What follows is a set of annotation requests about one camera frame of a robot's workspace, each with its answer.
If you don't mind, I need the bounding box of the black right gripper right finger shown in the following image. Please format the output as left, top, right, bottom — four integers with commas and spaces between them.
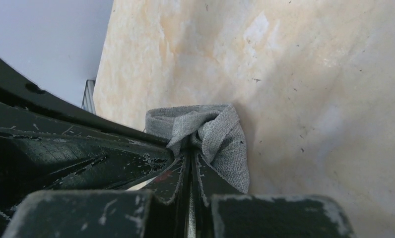
192, 152, 355, 238

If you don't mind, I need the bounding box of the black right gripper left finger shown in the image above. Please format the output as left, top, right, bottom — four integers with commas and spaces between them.
3, 156, 188, 238

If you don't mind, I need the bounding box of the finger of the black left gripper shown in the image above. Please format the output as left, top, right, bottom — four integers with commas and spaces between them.
0, 102, 174, 235
0, 58, 168, 146

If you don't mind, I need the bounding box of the grey cloth napkin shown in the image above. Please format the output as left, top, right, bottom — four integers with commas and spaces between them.
145, 104, 250, 193

